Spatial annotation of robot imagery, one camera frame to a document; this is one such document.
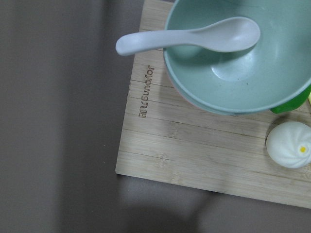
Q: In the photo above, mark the bamboo cutting board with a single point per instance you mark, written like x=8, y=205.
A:
x=168, y=139

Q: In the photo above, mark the white plastic spoon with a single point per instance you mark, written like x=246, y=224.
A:
x=228, y=35

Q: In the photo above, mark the green bowl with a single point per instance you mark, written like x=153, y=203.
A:
x=266, y=76

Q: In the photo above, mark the white toy bun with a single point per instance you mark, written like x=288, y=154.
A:
x=289, y=144

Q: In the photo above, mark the green toy vegetable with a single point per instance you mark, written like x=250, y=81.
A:
x=294, y=103

